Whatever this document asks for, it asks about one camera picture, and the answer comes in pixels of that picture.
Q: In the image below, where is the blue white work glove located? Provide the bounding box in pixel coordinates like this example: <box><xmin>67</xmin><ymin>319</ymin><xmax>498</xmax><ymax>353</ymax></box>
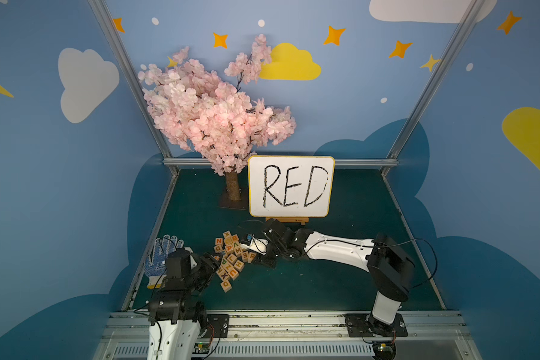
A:
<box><xmin>144</xmin><ymin>235</ymin><xmax>192</xmax><ymax>290</ymax></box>

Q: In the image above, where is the whiteboard with RED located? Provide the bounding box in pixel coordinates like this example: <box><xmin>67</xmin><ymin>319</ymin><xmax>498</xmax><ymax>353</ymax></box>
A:
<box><xmin>247</xmin><ymin>155</ymin><xmax>335</xmax><ymax>218</ymax></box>

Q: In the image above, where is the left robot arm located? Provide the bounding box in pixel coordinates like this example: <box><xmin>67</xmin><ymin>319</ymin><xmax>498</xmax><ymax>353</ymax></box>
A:
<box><xmin>147</xmin><ymin>248</ymin><xmax>220</xmax><ymax>359</ymax></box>

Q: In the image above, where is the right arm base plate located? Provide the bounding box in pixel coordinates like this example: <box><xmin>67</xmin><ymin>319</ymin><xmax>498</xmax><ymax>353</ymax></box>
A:
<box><xmin>344</xmin><ymin>313</ymin><xmax>409</xmax><ymax>338</ymax></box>

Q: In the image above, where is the pink cherry blossom tree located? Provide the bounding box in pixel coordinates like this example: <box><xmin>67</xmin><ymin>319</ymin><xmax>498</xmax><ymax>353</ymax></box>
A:
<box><xmin>137</xmin><ymin>34</ymin><xmax>296</xmax><ymax>206</ymax></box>

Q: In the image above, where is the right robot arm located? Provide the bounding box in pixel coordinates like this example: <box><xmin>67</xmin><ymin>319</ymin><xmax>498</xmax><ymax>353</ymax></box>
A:
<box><xmin>249</xmin><ymin>218</ymin><xmax>437</xmax><ymax>331</ymax></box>

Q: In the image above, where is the wooden block letter D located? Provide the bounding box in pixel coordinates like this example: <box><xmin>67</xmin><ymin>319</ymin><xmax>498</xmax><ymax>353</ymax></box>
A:
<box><xmin>220</xmin><ymin>280</ymin><xmax>232</xmax><ymax>293</ymax></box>

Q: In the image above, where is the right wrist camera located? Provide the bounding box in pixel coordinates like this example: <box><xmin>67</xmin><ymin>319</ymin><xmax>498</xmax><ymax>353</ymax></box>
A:
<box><xmin>247</xmin><ymin>237</ymin><xmax>268</xmax><ymax>255</ymax></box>

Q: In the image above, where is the wooden block letter X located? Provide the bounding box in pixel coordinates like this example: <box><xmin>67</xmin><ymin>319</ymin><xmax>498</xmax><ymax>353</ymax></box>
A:
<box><xmin>217</xmin><ymin>268</ymin><xmax>232</xmax><ymax>281</ymax></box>

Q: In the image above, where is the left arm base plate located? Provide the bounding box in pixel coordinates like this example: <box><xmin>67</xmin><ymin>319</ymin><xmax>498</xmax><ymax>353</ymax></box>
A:
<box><xmin>198</xmin><ymin>313</ymin><xmax>229</xmax><ymax>339</ymax></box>

